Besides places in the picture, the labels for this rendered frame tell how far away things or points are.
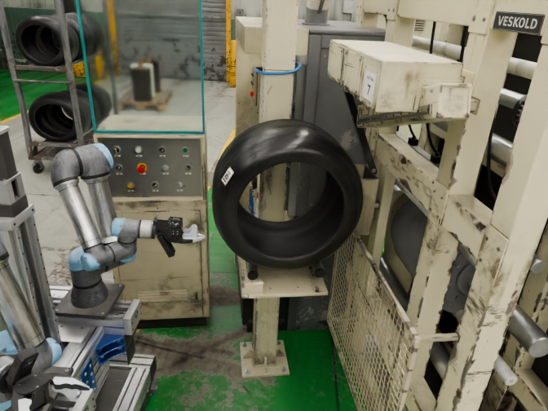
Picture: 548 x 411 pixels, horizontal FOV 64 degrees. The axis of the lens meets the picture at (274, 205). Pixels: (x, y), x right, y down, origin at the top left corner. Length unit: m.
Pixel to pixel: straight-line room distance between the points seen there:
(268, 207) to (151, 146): 0.72
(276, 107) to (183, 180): 0.78
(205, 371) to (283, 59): 1.74
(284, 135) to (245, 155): 0.16
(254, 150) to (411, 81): 0.58
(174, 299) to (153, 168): 0.84
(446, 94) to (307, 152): 0.53
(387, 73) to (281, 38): 0.66
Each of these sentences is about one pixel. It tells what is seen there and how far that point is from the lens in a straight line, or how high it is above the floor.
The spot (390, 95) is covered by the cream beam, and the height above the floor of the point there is 1.69.
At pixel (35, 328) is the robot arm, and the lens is 1.46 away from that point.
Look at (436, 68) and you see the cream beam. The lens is 1.37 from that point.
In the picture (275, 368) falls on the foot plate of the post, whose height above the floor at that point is 0.01.
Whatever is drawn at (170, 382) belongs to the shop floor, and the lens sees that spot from 2.63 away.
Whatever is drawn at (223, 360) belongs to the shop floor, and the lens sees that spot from 2.71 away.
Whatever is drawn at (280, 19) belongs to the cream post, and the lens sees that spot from 1.85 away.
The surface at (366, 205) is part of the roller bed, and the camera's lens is 2.08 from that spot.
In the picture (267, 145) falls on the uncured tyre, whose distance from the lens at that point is 1.56.
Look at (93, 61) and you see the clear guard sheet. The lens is 2.31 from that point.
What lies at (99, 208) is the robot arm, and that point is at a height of 1.10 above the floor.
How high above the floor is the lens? 1.93
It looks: 26 degrees down
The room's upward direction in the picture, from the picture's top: 3 degrees clockwise
